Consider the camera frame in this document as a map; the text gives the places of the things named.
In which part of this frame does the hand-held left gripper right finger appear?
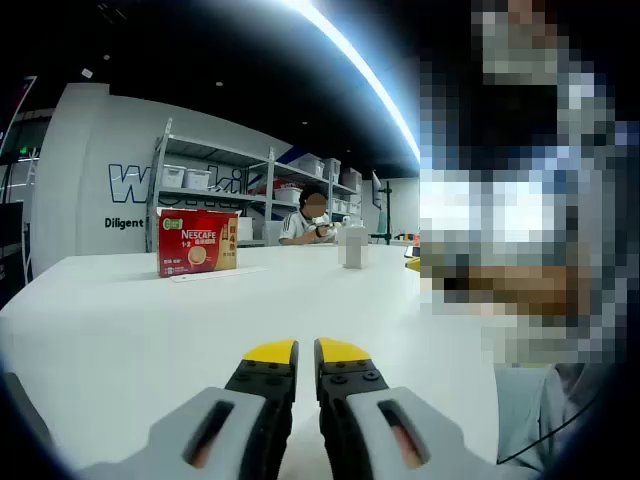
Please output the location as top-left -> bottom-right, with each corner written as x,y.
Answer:
313,337 -> 521,480

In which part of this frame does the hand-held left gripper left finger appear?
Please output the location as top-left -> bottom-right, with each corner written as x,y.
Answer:
79,339 -> 300,480

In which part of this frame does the red coffee carton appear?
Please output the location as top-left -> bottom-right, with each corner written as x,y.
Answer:
158,208 -> 241,279

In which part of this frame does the black monitor on stand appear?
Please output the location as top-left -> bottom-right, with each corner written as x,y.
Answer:
371,169 -> 397,246

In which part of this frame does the group of white storage bins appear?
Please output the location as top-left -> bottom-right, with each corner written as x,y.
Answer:
159,157 -> 364,216

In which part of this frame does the grey metal storage shelf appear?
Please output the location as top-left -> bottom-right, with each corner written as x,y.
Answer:
144,117 -> 362,254

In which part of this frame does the long ceiling light strip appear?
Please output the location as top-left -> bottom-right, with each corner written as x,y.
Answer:
292,0 -> 422,162

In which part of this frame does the black device cable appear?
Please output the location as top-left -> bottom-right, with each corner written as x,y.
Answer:
497,382 -> 600,465

